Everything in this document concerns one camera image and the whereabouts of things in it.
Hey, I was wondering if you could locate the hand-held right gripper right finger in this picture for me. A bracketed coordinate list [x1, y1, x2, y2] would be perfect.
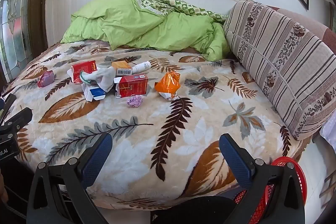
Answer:
[219, 133, 306, 224]

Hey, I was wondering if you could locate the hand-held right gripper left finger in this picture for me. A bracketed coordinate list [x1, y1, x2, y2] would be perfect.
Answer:
[26, 133, 113, 224]

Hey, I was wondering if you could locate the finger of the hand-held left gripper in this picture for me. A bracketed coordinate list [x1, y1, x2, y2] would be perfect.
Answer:
[0, 94, 17, 123]
[7, 108, 33, 132]

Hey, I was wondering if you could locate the pink wrapper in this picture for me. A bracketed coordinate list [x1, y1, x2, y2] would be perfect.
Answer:
[37, 70, 55, 88]

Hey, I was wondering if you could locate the blue white box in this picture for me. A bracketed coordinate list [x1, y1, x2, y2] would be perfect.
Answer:
[89, 86, 107, 102]

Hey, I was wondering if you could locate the long white medicine box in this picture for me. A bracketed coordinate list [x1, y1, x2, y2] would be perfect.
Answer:
[82, 82, 93, 102]

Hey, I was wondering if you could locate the purple paper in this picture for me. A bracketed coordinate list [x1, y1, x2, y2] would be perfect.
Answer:
[127, 95, 144, 108]

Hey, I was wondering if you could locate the red plastic basket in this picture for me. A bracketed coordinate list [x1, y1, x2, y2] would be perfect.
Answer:
[234, 157, 307, 224]

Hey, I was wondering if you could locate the red cardboard box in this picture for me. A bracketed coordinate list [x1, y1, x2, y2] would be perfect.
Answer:
[114, 74, 148, 98]
[71, 60, 99, 85]

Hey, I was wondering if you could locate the white tissue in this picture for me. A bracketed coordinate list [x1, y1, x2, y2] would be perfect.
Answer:
[92, 68, 117, 92]

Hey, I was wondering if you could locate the orange cardboard box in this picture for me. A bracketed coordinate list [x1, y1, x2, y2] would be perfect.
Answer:
[112, 60, 132, 76]

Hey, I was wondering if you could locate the orange foil packet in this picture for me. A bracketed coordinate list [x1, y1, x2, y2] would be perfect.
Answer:
[154, 70, 181, 101]

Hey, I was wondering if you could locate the white bottle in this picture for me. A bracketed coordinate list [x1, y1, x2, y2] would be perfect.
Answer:
[131, 61, 152, 74]

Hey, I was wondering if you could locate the leaf print blanket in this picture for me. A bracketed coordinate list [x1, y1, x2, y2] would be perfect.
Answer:
[0, 39, 313, 210]

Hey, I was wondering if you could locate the brown fringed sofa cover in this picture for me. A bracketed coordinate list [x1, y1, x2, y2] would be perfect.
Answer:
[289, 135, 315, 159]

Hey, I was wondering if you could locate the stained glass window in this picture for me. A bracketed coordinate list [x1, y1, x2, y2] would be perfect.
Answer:
[0, 0, 40, 77]

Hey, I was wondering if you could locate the striped floral cushion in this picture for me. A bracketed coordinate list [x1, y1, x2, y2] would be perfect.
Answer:
[223, 0, 336, 140]

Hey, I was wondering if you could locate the green quilt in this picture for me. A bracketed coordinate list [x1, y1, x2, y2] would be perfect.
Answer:
[60, 0, 231, 61]

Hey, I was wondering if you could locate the pink sofa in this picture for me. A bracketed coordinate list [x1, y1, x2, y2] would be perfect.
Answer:
[266, 5, 336, 62]

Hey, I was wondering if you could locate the black cable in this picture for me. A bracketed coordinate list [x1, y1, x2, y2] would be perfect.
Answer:
[0, 185, 27, 222]

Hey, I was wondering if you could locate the dark wooden window frame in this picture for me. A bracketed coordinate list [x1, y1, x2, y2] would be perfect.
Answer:
[28, 0, 55, 59]

